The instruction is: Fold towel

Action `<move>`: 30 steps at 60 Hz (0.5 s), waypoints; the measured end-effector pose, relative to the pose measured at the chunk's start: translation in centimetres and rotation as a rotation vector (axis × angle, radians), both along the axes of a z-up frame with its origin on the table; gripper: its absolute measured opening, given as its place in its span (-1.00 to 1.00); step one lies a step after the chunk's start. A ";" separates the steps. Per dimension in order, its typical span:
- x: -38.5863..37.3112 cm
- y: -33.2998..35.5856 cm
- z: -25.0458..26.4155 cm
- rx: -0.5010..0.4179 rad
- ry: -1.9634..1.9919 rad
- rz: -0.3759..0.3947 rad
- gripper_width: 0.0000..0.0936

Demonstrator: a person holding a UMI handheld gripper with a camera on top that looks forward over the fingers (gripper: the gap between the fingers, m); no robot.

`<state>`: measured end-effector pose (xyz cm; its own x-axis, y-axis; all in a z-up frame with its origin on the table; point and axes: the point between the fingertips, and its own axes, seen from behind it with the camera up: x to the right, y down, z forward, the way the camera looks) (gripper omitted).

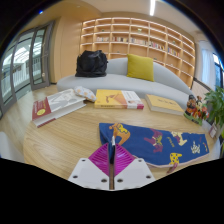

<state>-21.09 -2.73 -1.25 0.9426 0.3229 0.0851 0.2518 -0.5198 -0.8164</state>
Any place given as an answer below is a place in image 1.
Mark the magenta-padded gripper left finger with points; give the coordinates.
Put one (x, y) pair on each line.
(89, 175)

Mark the blue animal-print towel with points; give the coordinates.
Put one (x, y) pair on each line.
(150, 143)

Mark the long ceiling light strip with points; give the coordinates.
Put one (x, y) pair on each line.
(152, 7)

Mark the yellow cushion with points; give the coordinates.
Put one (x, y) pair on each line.
(140, 67)

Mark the red and white book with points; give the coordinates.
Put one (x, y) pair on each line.
(56, 105)

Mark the glass double doors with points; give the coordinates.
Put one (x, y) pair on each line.
(23, 66)

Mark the wooden wall shelf unit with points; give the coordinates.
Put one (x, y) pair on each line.
(140, 38)

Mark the grey curved sofa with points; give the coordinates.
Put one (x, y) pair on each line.
(110, 83)

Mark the green potted plant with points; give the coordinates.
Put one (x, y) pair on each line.
(216, 105)

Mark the plain yellow book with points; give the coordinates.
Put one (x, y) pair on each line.
(163, 104)

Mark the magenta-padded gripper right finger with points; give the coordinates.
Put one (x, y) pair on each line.
(135, 175)

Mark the white sheer curtain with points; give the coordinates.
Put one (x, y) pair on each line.
(206, 68)

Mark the colourful cartoon figurine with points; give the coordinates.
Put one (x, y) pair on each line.
(195, 110)

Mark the small patterned white pouch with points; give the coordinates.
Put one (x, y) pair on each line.
(85, 93)

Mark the yellow and white book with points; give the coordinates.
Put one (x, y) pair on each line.
(115, 99)

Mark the black bag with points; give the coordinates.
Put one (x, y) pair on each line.
(91, 64)

